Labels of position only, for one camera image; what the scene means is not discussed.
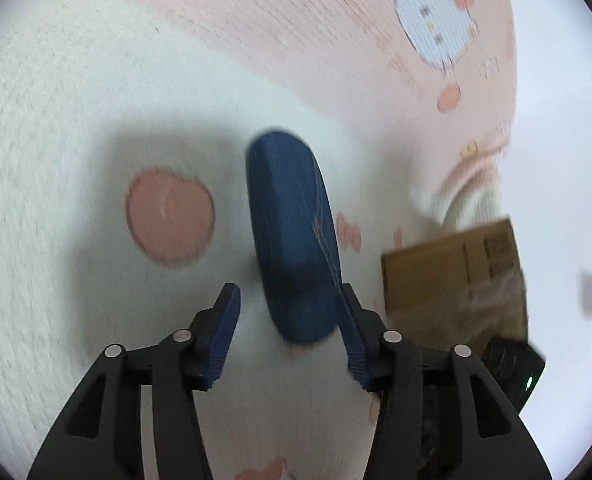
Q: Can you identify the blue denim glasses case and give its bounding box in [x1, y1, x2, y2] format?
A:
[246, 131, 342, 346]

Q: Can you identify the brown cardboard box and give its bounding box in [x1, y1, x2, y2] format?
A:
[382, 219, 528, 354]

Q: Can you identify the pink cartoon print blanket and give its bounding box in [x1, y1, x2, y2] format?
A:
[0, 0, 516, 479]

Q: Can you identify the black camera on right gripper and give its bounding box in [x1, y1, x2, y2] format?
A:
[482, 337, 546, 413]

